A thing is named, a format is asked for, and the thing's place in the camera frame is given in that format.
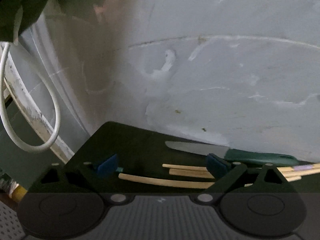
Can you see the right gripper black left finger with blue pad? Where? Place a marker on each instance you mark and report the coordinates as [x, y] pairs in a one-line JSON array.
[[76, 176]]

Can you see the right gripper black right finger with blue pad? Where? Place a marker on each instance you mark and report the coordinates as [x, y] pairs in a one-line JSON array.
[[236, 176]]

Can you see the purple banded wooden chopstick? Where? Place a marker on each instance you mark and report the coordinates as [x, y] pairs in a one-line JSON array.
[[299, 168]]

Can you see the black tray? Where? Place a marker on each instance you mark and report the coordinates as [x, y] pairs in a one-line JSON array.
[[141, 153]]

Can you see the green handled knife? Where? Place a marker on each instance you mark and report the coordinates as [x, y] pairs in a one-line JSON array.
[[230, 154]]

